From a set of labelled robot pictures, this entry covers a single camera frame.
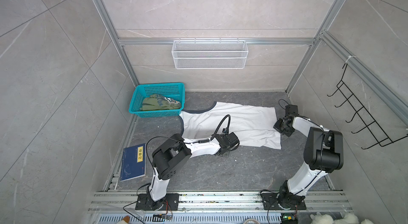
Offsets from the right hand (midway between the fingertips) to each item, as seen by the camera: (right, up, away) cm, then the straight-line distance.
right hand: (278, 126), depth 98 cm
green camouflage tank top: (-78, +16, +6) cm, 80 cm away
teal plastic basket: (-69, +24, +16) cm, 75 cm away
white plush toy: (+16, -35, -32) cm, 50 cm away
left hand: (-36, -11, -8) cm, 38 cm away
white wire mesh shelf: (-43, +46, +3) cm, 63 cm away
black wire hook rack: (+23, +5, -34) cm, 41 cm away
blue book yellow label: (-85, -18, -13) cm, 88 cm away
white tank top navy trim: (-13, 0, +3) cm, 14 cm away
